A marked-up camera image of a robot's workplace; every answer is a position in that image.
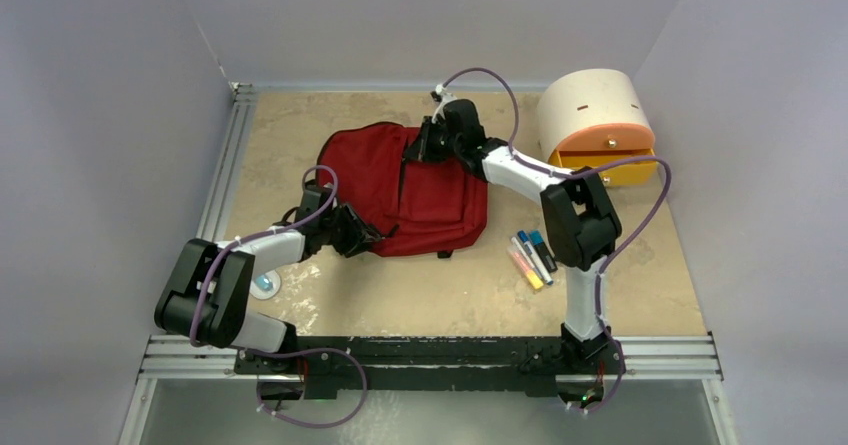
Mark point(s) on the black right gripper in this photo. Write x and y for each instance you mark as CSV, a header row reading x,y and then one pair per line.
x,y
422,149

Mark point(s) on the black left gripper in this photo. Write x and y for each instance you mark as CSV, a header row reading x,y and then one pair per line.
x,y
357,237

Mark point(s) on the red student backpack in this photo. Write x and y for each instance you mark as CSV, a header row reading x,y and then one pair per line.
x,y
409,207

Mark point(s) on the dark marker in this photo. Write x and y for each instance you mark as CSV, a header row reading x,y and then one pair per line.
x,y
543,251

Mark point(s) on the yellow marker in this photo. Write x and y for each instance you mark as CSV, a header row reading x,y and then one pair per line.
x,y
525,268

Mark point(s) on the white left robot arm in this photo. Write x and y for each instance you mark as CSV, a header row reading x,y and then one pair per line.
x,y
206,295

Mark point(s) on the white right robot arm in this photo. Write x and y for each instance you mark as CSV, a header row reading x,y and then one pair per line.
x,y
581,224

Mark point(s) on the white blue oval case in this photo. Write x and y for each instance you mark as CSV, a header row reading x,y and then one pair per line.
x,y
266,286

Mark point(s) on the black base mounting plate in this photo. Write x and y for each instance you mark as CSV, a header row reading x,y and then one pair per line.
x,y
538,366

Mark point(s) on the white blue marker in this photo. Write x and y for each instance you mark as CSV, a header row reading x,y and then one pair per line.
x,y
534,259

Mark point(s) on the cream rounded drawer cabinet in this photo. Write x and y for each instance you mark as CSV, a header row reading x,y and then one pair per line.
x,y
584,98

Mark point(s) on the orange upper drawer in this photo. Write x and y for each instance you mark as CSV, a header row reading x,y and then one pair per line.
x,y
601,143

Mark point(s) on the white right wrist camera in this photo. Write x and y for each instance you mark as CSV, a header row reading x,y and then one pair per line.
x,y
441,97

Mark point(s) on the aluminium frame rails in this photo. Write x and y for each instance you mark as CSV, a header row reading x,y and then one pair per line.
x,y
673,392

